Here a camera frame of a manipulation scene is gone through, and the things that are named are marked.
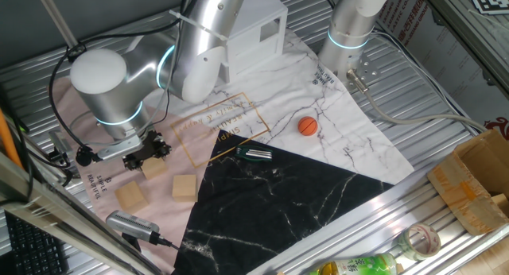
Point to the green holder with silver bits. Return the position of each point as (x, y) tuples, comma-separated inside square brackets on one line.
[(254, 153)]

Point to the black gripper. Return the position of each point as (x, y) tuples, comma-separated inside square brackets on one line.
[(150, 148)]

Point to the silver depth camera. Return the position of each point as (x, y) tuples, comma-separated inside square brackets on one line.
[(131, 225)]

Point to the white sheet with red print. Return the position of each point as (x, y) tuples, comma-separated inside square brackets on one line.
[(445, 56)]

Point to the brown cardboard box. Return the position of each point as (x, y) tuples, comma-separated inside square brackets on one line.
[(469, 183)]

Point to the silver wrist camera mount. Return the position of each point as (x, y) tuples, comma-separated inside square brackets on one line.
[(119, 149)]

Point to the aluminium frame beam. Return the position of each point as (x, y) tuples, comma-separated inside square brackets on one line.
[(469, 32)]

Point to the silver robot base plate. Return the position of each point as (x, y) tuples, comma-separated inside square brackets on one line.
[(367, 70)]

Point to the black white marker board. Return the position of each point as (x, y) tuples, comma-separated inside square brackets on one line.
[(491, 0)]

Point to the clear tape roll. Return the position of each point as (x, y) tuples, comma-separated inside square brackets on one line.
[(419, 241)]

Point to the small orange basketball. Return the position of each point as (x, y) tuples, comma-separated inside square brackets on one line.
[(308, 126)]

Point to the aluminium frame post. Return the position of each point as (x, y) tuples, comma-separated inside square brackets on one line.
[(59, 213)]

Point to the white plastic drawer cabinet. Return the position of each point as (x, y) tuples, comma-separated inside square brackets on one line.
[(254, 48)]

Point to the plain wooden cube block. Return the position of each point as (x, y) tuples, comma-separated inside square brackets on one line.
[(185, 188), (154, 168), (131, 197)]

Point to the marble pink black cloth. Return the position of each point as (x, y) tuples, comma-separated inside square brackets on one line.
[(278, 195)]

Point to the small gray clamped device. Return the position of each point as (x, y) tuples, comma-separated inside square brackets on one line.
[(59, 142)]

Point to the green tea bottle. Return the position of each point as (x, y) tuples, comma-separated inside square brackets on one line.
[(358, 266)]

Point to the black keyboard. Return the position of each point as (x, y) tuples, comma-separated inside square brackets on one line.
[(33, 249)]

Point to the orange pole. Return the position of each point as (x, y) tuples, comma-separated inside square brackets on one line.
[(8, 140)]

